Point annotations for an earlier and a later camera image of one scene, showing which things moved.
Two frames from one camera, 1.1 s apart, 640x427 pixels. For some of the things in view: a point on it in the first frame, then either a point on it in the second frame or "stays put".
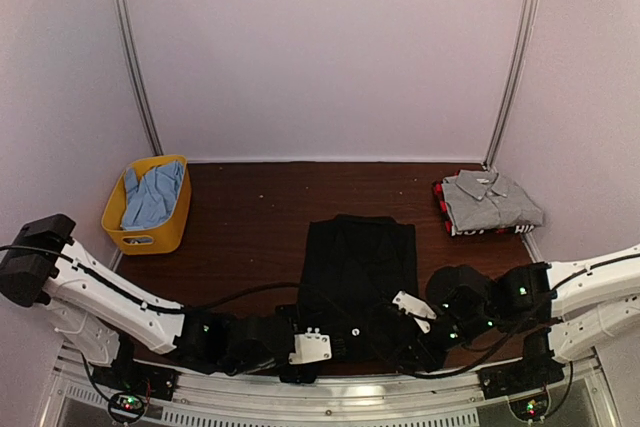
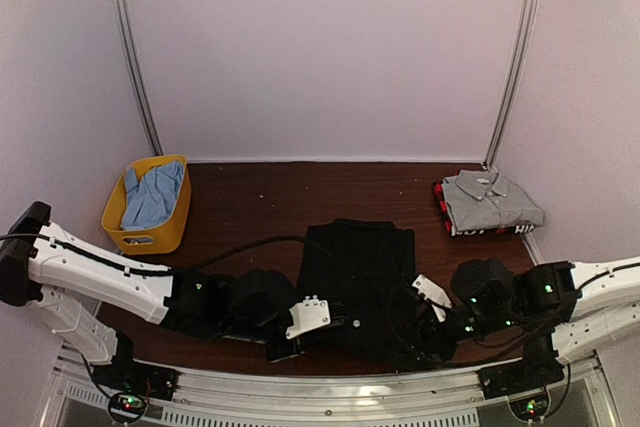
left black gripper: x=297 y=377 → x=274 y=354
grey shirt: x=477 y=199 stays put
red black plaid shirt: x=438 y=189 stays put
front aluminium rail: x=579 y=398 stays put
